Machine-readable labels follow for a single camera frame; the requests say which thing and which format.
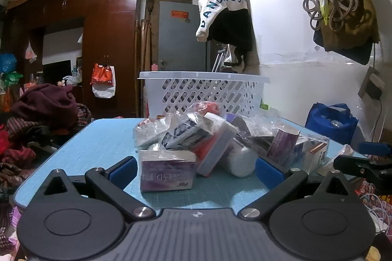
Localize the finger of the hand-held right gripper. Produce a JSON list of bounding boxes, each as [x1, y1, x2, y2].
[[333, 155, 392, 187], [358, 141, 392, 157]]

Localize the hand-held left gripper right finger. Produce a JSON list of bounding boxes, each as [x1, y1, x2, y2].
[[240, 156, 359, 222]]

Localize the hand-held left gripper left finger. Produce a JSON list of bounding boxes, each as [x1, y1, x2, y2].
[[43, 156, 156, 222]]

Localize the white plastic bottle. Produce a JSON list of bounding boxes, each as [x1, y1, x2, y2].
[[222, 138, 258, 178]]

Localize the maroon box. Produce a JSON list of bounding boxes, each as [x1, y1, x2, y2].
[[266, 126, 301, 168]]

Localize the dark packet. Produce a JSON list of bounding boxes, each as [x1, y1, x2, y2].
[[236, 118, 276, 154]]

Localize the purple and white box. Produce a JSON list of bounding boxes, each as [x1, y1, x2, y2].
[[139, 150, 197, 192]]

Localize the clear plastic bag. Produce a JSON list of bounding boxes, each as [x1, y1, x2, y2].
[[132, 117, 172, 151]]

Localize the orange edged box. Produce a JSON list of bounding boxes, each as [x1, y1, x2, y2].
[[308, 138, 330, 173]]

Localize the white box with red edge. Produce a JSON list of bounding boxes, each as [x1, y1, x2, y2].
[[196, 112, 238, 178]]

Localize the blue white box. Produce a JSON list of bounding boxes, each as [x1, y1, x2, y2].
[[158, 112, 215, 153]]

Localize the red item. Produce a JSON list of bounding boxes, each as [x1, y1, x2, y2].
[[196, 101, 221, 117]]

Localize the white plastic lattice basket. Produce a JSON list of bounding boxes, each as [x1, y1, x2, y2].
[[137, 71, 270, 119]]

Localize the printed cloth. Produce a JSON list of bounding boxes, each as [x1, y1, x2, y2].
[[359, 178, 392, 219]]

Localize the blue cutting mat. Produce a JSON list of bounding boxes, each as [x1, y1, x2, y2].
[[14, 116, 369, 220]]

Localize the blue fabric bag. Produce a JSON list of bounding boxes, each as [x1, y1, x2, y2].
[[305, 102, 359, 146]]

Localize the white plastic bag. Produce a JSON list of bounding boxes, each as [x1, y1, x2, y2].
[[92, 65, 116, 99]]

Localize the red plastic bag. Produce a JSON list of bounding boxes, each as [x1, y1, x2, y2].
[[90, 63, 115, 87]]

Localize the maroon cloth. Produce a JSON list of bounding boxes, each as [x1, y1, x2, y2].
[[11, 83, 79, 130]]

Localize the pile of clothes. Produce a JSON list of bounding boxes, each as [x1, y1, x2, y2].
[[0, 83, 94, 249]]

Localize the black screen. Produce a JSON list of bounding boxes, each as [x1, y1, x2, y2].
[[42, 60, 72, 86]]

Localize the brown hanging bag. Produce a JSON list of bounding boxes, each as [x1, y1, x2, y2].
[[313, 0, 381, 66]]

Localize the metal crutches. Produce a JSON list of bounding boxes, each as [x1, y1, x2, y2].
[[211, 45, 234, 73]]

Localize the wooden boards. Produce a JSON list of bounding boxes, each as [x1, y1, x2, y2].
[[141, 0, 160, 73]]

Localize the grey door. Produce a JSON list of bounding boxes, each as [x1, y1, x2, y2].
[[158, 0, 212, 73]]

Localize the black hanging garment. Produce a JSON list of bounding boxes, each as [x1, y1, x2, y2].
[[210, 8, 256, 54]]

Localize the brown wooden wardrobe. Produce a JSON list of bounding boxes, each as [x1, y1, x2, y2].
[[6, 0, 143, 119]]

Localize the small pale hanging bag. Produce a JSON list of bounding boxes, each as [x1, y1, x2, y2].
[[24, 40, 38, 64]]

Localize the blue plastic bag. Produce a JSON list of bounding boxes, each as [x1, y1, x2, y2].
[[0, 53, 18, 74]]

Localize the black power cable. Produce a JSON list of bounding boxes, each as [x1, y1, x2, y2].
[[370, 98, 384, 143]]

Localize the white cables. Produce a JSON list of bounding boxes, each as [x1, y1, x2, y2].
[[366, 201, 390, 232]]

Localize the wall power adapter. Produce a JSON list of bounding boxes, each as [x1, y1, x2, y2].
[[358, 66, 387, 101]]

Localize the coiled grey rope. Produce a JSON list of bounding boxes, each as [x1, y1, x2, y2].
[[303, 0, 359, 31]]

